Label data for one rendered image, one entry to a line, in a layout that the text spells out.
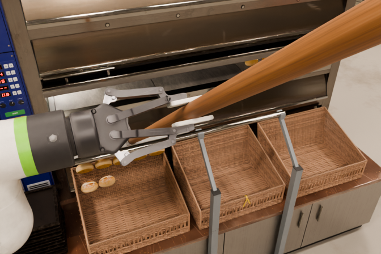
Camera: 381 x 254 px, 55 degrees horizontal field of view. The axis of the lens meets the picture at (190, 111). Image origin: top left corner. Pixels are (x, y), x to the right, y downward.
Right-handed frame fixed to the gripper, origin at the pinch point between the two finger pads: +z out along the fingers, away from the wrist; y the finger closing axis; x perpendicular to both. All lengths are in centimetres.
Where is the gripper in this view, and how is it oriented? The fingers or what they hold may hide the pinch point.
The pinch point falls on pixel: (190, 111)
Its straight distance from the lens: 65.0
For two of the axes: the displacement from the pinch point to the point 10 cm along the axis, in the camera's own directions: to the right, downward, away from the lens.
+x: 2.8, -1.3, -9.5
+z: 9.3, -2.0, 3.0
